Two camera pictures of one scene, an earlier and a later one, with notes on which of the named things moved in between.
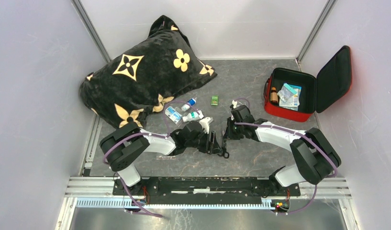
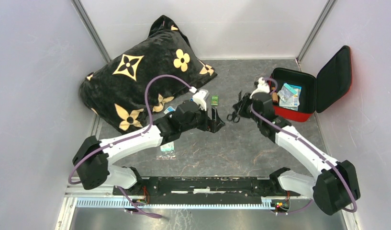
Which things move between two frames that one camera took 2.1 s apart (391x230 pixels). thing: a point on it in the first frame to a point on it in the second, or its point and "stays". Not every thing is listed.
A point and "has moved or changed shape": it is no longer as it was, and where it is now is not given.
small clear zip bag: x=286 y=92 stays
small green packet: x=214 y=100 stays
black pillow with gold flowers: x=141 y=80 stays
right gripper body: x=234 y=131 to x=245 y=110
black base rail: x=204 y=188 stays
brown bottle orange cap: x=273 y=98 stays
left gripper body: x=204 y=145 to x=211 y=123
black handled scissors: x=225 y=152 has moved or changed shape
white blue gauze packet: x=289 y=100 stays
